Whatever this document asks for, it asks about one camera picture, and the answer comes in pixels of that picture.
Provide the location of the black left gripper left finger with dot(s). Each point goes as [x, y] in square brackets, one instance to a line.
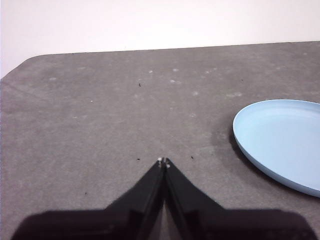
[105, 222]

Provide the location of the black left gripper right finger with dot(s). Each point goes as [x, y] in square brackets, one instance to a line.
[225, 225]

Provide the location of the light blue round plate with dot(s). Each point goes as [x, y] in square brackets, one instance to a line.
[280, 140]

